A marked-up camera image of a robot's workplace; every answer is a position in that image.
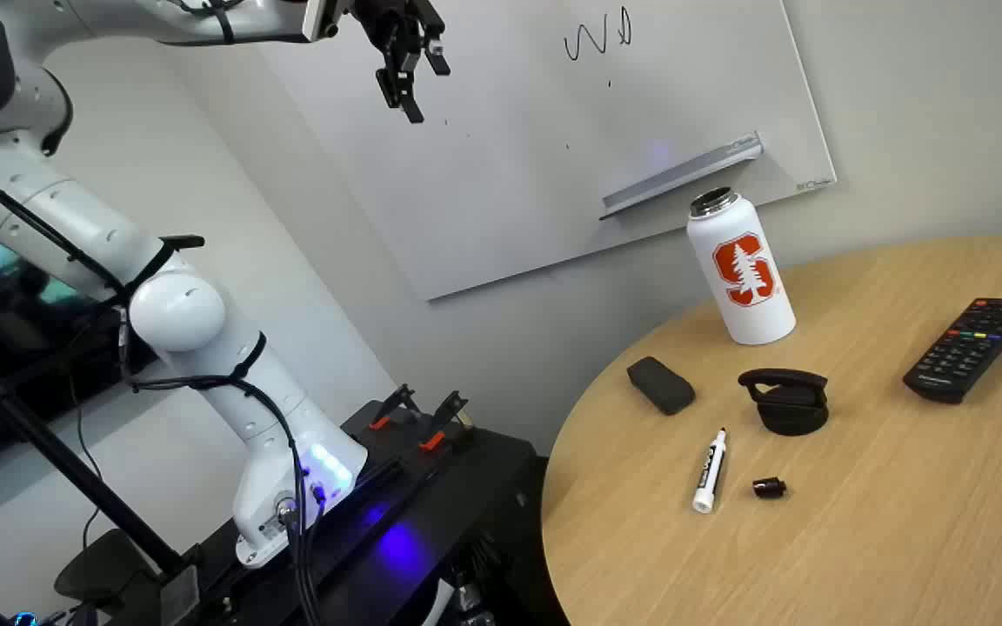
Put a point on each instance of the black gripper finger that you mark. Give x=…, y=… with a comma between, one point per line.
x=437, y=56
x=398, y=88

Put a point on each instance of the black whiteboard duster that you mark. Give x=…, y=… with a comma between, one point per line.
x=660, y=383

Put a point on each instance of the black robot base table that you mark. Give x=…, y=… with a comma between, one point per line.
x=454, y=508

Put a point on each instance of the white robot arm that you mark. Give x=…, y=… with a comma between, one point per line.
x=300, y=465

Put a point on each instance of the white bottle with red logo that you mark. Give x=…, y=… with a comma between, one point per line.
x=740, y=268

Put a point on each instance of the black marker cap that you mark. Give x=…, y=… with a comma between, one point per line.
x=771, y=487

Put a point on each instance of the round wooden table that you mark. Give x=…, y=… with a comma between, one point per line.
x=891, y=508

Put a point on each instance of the white wall whiteboard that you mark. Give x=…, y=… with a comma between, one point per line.
x=550, y=105

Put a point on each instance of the black clamp with red handle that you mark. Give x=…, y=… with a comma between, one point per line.
x=398, y=402

